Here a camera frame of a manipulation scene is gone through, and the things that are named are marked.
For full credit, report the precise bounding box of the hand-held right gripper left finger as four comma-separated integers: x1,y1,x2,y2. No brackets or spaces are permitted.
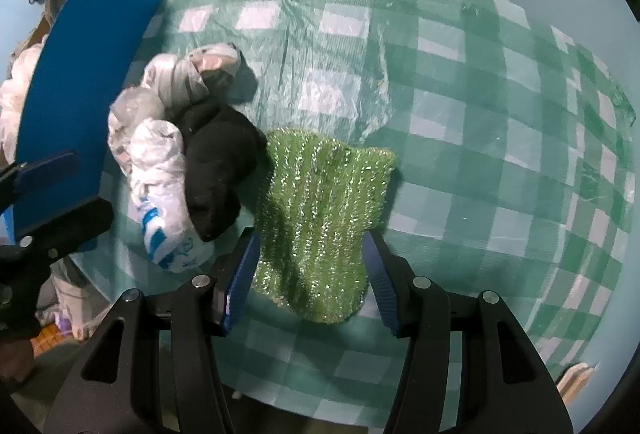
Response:
42,231,261,434

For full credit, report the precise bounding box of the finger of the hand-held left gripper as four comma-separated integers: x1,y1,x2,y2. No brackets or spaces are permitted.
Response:
0,153,80,211
10,197,115,261

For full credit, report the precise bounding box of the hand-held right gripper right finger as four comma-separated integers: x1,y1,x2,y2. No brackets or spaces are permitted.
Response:
362,229,574,434

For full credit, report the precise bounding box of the white mesh bath loofah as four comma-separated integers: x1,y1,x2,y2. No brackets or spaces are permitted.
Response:
0,45,45,165

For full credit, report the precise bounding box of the cardboard box with blue rim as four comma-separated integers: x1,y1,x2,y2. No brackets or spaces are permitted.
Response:
0,0,164,260

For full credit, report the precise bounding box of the green glitter scrub cloth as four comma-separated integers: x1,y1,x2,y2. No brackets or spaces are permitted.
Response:
252,128,397,326

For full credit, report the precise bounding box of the crumpled white plastic bag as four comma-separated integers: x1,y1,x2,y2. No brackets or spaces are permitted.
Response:
107,87,217,273

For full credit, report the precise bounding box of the black sock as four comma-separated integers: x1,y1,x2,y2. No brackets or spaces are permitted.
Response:
172,103,269,243

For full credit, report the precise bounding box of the grey and white sock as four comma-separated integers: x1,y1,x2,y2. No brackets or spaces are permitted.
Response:
142,43,247,113

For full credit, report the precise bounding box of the green checked tablecloth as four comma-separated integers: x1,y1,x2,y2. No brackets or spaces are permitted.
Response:
70,0,637,426

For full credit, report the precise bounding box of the wooden slat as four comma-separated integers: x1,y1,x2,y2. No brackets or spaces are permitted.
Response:
555,361,599,408

